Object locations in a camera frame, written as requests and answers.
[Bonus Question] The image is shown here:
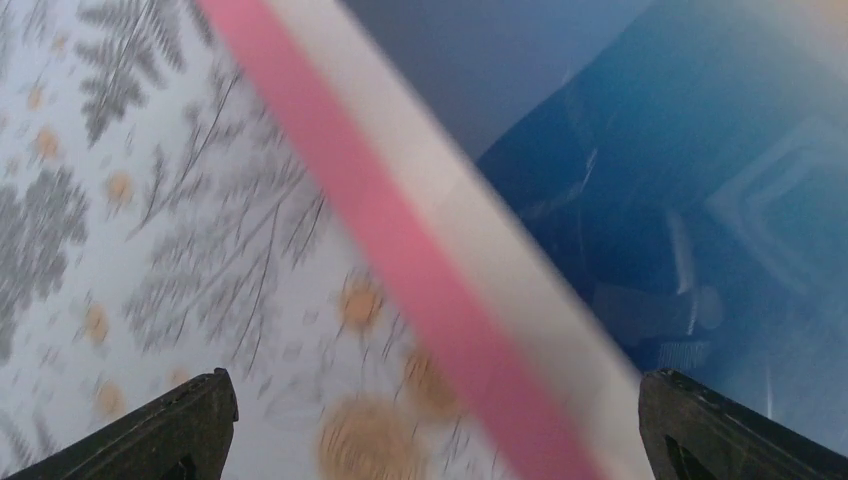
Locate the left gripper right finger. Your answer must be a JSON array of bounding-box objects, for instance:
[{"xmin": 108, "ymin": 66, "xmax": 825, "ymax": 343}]
[{"xmin": 638, "ymin": 369, "xmax": 847, "ymax": 480}]

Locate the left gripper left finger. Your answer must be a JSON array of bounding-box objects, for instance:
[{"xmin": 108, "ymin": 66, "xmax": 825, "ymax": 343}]
[{"xmin": 10, "ymin": 368, "xmax": 239, "ymax": 480}]

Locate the pink photo frame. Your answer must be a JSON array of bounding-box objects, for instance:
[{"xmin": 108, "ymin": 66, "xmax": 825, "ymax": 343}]
[{"xmin": 195, "ymin": 0, "xmax": 657, "ymax": 480}]

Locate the sunset photo print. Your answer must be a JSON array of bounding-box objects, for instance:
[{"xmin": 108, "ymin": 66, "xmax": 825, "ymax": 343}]
[{"xmin": 348, "ymin": 1, "xmax": 847, "ymax": 453}]

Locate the white mat board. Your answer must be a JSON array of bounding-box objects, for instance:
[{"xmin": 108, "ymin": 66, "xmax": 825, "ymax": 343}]
[{"xmin": 272, "ymin": 1, "xmax": 653, "ymax": 479}]

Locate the floral table cloth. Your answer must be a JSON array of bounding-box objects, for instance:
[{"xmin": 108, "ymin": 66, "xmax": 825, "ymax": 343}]
[{"xmin": 1, "ymin": 1, "xmax": 511, "ymax": 479}]

